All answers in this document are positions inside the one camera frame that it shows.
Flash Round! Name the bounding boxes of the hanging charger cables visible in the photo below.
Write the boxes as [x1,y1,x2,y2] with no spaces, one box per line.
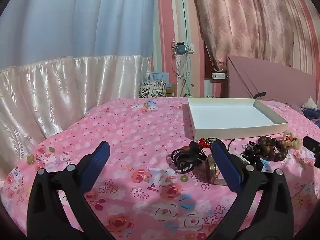
[171,39,195,97]

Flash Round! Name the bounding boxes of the pale blue sheer curtain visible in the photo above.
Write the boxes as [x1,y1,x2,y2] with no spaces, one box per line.
[0,0,157,68]

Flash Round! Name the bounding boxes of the black scrunchie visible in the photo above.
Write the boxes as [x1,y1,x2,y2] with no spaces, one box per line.
[240,142,263,167]

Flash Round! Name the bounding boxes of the cream bead bracelet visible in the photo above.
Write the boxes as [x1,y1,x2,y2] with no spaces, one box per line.
[282,130,304,151]

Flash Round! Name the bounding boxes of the black cord necklace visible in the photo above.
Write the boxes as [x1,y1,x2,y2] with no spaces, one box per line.
[166,141,202,174]

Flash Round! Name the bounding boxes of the pink patterned curtain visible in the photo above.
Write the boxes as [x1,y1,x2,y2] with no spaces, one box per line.
[189,0,304,72]

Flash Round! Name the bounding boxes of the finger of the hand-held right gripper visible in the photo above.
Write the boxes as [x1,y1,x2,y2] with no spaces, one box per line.
[302,135,320,168]

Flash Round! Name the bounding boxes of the white pillow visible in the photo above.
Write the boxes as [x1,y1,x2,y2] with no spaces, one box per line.
[301,96,320,110]

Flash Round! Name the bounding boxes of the dark blue cloth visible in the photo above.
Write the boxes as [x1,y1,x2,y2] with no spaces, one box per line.
[300,107,320,127]

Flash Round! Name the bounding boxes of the pink floral bedsheet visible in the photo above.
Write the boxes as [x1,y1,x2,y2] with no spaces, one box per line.
[0,97,320,240]

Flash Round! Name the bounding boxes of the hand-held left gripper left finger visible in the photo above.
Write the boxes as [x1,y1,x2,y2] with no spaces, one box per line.
[26,141,115,240]

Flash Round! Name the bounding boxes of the light blue gift bag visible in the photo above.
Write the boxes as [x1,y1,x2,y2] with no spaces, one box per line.
[147,72,169,83]

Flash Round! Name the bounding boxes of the white satin curtain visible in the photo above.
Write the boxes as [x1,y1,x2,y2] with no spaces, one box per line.
[0,55,153,180]

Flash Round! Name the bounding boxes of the shallow white box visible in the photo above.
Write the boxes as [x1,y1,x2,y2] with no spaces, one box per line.
[182,97,289,140]

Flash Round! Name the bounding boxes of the pink headboard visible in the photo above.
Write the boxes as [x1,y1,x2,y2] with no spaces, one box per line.
[226,54,319,109]

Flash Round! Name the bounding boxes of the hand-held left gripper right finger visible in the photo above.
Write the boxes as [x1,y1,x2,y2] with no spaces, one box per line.
[209,140,295,240]

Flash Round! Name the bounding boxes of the black and white floral bag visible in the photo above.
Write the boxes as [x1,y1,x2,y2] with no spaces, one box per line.
[139,81,167,98]

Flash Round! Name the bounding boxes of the dark wooden bead bracelet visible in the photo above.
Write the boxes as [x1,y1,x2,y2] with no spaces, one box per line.
[247,136,288,163]

